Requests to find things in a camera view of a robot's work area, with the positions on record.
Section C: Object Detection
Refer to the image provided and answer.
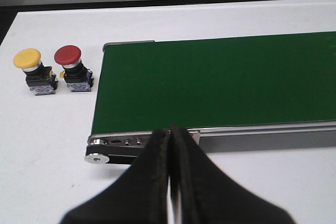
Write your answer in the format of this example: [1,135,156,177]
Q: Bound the green conveyor belt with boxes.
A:
[92,32,335,134]

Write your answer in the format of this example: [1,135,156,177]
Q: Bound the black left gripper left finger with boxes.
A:
[61,130,170,223]

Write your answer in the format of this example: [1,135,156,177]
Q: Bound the aluminium conveyor front rail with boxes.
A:
[85,121,335,164]

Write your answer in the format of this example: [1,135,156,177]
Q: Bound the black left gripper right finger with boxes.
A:
[170,125,294,223]

